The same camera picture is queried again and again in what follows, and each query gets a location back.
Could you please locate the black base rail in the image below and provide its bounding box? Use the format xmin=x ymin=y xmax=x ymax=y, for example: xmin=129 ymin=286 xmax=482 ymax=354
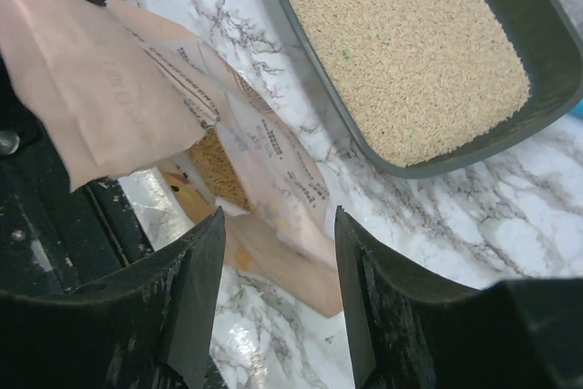
xmin=1 ymin=70 xmax=153 ymax=296

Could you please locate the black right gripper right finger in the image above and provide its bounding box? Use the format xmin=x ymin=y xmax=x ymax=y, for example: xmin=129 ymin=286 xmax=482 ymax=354
xmin=334 ymin=210 xmax=582 ymax=388

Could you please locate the pink cat litter bag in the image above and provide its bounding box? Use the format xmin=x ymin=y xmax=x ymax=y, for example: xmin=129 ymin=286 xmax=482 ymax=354
xmin=1 ymin=0 xmax=342 ymax=317

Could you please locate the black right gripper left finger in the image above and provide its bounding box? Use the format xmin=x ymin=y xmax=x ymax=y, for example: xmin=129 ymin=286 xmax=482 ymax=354
xmin=1 ymin=210 xmax=226 ymax=388

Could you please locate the grey plastic litter box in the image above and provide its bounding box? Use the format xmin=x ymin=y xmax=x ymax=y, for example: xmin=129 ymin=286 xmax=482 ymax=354
xmin=278 ymin=0 xmax=582 ymax=179

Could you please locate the beige litter in box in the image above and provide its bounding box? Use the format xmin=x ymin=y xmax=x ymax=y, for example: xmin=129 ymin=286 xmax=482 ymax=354
xmin=289 ymin=0 xmax=530 ymax=167

